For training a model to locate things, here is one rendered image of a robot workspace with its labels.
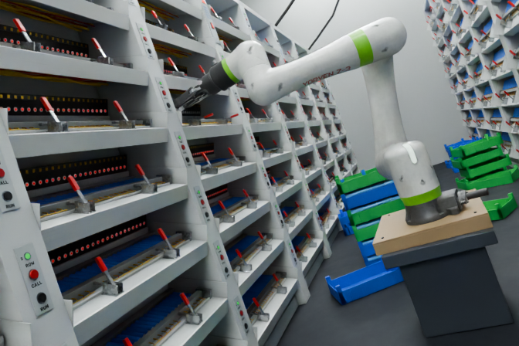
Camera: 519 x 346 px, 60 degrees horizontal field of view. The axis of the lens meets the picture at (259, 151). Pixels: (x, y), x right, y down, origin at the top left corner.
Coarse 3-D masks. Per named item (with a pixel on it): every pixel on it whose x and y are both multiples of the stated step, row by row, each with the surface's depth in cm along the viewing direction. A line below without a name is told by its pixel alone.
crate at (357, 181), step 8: (376, 168) 233; (336, 176) 235; (352, 176) 235; (360, 176) 215; (368, 176) 215; (376, 176) 214; (336, 184) 217; (344, 184) 217; (352, 184) 216; (360, 184) 215; (368, 184) 215; (344, 192) 217
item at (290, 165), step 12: (228, 12) 280; (240, 12) 277; (228, 24) 280; (240, 24) 278; (252, 36) 281; (240, 84) 281; (252, 108) 280; (264, 108) 277; (276, 108) 276; (264, 132) 279; (276, 132) 276; (288, 132) 283; (276, 168) 278; (288, 168) 276; (300, 192) 274; (312, 228) 274; (324, 240) 274; (324, 252) 273
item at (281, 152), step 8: (256, 144) 272; (264, 144) 279; (272, 144) 277; (280, 144) 276; (288, 144) 274; (264, 152) 233; (272, 152) 254; (280, 152) 257; (288, 152) 266; (264, 160) 220; (272, 160) 233; (280, 160) 250
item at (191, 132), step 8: (232, 120) 209; (240, 120) 208; (184, 128) 152; (192, 128) 158; (200, 128) 165; (208, 128) 171; (216, 128) 179; (224, 128) 187; (232, 128) 196; (240, 128) 206; (192, 136) 158; (200, 136) 165; (208, 136) 171; (216, 136) 179
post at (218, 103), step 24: (168, 24) 216; (192, 24) 212; (216, 48) 211; (192, 72) 214; (216, 96) 211; (216, 144) 213; (240, 144) 209; (264, 168) 215; (264, 216) 208; (288, 264) 207
